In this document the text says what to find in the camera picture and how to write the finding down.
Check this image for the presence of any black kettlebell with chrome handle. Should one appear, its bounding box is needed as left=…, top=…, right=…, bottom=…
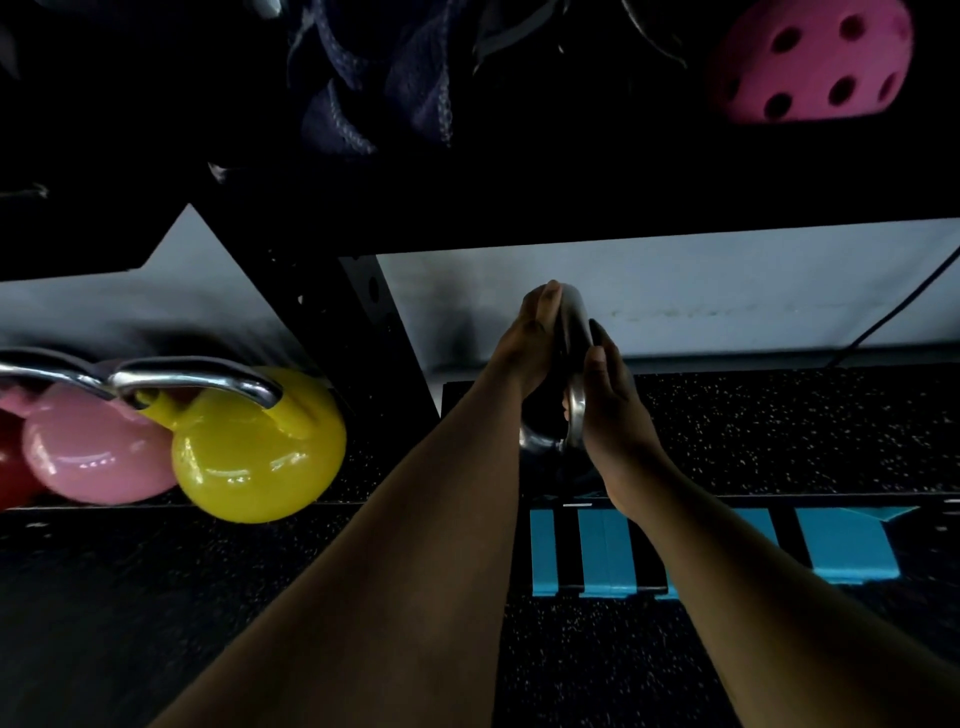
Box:
left=517, top=283, right=603, bottom=501

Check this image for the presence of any black cable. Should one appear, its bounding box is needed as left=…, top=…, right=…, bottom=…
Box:
left=825, top=246, right=960, bottom=369

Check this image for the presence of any person's left hand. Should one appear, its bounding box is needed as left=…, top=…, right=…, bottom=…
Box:
left=489, top=280, right=564, bottom=400

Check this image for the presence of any person's right hand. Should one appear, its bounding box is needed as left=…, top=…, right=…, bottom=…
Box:
left=580, top=318, right=670, bottom=520

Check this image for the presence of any pink kettlebell with chrome handle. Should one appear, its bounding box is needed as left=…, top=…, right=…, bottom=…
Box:
left=0, top=347, right=180, bottom=507

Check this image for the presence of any pink perforated plastic ball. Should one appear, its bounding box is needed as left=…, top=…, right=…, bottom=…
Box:
left=708, top=0, right=915, bottom=126

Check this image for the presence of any person's right forearm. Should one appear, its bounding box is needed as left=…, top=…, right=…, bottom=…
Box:
left=619, top=453, right=960, bottom=728

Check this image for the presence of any blue tape strip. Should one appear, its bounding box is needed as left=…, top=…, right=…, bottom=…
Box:
left=794, top=505, right=921, bottom=587
left=655, top=507, right=782, bottom=602
left=576, top=509, right=639, bottom=600
left=529, top=509, right=558, bottom=598

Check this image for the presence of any dark blue mesh cloth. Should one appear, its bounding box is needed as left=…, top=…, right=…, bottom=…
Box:
left=288, top=0, right=483, bottom=160

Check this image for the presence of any person's left forearm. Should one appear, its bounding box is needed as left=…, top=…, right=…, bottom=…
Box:
left=148, top=366, right=528, bottom=728

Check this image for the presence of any yellow kettlebell with chrome handle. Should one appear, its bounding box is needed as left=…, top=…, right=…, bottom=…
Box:
left=108, top=356, right=348, bottom=525

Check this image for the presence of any red kettlebell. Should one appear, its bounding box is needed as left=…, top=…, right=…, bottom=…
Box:
left=0, top=408, right=48, bottom=512

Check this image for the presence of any black metal storage rack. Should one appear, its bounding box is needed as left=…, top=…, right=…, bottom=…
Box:
left=0, top=0, right=960, bottom=601

